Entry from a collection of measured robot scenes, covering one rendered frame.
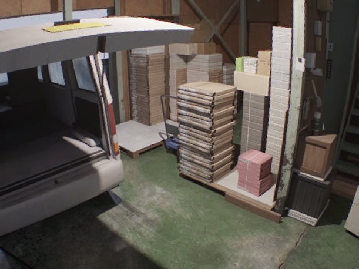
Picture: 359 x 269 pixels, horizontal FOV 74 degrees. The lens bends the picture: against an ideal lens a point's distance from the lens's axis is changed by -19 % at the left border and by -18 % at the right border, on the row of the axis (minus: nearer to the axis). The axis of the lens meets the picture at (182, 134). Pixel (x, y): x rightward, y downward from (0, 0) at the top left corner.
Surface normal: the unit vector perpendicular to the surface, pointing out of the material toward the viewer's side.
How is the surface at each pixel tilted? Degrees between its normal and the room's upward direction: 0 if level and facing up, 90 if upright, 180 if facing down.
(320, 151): 90
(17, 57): 106
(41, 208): 88
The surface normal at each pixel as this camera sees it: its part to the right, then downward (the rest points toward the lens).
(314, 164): -0.68, 0.29
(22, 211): 0.68, 0.20
